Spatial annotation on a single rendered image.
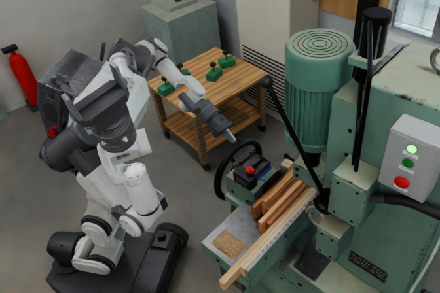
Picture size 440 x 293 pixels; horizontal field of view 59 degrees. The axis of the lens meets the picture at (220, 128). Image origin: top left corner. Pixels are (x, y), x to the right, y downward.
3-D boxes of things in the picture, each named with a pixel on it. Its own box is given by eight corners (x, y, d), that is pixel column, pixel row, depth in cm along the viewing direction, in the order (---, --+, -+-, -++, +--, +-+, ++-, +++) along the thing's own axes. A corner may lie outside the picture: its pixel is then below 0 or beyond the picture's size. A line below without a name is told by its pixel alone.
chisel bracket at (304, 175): (303, 167, 137) (304, 150, 132) (339, 186, 129) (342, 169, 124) (291, 180, 134) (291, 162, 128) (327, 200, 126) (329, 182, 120)
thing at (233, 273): (321, 178, 144) (323, 171, 141) (327, 180, 143) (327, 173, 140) (220, 286, 116) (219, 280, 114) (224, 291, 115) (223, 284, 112)
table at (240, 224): (286, 143, 168) (287, 133, 164) (351, 176, 151) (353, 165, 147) (183, 237, 138) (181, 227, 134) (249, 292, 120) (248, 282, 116)
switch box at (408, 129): (389, 166, 90) (403, 112, 80) (434, 187, 84) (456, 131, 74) (376, 182, 87) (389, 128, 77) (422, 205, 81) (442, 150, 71)
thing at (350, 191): (343, 192, 107) (349, 154, 97) (374, 209, 102) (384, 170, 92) (326, 212, 103) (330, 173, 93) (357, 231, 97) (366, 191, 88)
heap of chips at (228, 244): (224, 229, 131) (224, 225, 130) (247, 246, 126) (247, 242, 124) (210, 243, 128) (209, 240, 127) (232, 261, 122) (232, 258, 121)
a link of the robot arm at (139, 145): (99, 153, 86) (112, 175, 95) (146, 137, 87) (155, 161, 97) (90, 113, 91) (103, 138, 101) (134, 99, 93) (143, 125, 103)
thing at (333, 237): (330, 229, 120) (334, 205, 112) (351, 242, 116) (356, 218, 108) (313, 250, 115) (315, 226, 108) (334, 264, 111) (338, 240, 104)
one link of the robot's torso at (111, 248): (86, 273, 199) (74, 222, 167) (103, 239, 214) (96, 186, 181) (114, 282, 198) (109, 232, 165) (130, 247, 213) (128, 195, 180)
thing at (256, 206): (292, 178, 145) (292, 166, 141) (294, 180, 144) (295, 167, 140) (252, 218, 134) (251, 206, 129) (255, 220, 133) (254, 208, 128)
